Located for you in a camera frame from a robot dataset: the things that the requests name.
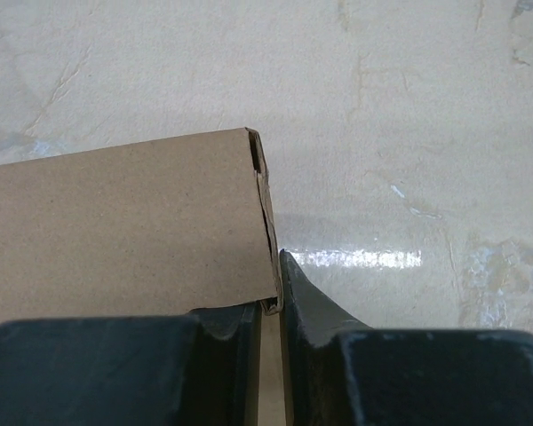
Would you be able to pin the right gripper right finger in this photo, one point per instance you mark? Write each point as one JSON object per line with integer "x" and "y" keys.
{"x": 339, "y": 371}

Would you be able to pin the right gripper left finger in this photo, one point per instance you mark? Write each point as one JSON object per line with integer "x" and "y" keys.
{"x": 199, "y": 368}

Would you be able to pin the brown cardboard box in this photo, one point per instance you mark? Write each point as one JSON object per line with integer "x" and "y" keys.
{"x": 156, "y": 228}

